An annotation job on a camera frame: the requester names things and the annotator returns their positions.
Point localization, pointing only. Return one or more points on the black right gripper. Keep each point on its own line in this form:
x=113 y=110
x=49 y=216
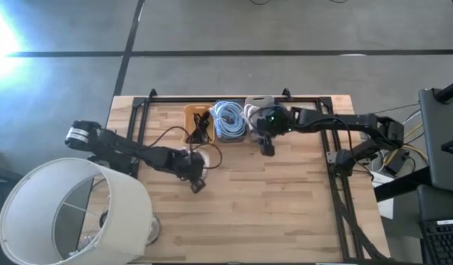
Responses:
x=267 y=125

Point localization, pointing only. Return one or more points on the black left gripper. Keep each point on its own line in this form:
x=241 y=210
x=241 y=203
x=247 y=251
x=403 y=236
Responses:
x=188 y=165

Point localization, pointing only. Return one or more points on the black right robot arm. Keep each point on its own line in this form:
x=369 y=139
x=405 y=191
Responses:
x=359 y=121

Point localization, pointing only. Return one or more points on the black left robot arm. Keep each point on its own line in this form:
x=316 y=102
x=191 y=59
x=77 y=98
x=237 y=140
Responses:
x=120 y=147

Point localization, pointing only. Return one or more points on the white plastic bin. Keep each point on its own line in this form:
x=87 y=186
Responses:
x=259 y=100

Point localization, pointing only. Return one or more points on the grey plastic bin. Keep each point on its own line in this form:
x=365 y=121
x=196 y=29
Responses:
x=230 y=140

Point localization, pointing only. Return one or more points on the yellow plastic bin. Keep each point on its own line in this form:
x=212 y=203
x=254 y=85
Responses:
x=189 y=114

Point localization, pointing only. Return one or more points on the clear glass lamp base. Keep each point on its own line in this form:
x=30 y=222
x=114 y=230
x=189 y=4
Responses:
x=155 y=230

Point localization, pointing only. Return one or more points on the white lamp shade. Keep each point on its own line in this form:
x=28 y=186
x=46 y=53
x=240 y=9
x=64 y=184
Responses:
x=127 y=206

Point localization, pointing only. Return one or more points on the black power adapter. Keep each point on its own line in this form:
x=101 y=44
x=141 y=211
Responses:
x=395 y=162

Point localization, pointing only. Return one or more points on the black desk bar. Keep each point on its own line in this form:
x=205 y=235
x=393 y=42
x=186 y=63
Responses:
x=399 y=187

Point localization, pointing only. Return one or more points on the white paper sheet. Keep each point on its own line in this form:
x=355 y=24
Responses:
x=386 y=210

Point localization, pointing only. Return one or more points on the black pole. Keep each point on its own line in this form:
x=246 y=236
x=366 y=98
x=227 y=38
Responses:
x=449 y=92

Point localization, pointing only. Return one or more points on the black laptop keyboard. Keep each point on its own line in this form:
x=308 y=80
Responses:
x=443 y=243

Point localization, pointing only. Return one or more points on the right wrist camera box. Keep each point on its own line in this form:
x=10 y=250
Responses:
x=267 y=147

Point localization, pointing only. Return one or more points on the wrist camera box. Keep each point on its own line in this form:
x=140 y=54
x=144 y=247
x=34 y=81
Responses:
x=198 y=186
x=267 y=147

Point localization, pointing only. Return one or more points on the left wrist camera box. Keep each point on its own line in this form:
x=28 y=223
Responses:
x=198 y=186

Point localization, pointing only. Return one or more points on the black table frame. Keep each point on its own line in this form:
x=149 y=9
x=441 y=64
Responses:
x=167 y=99

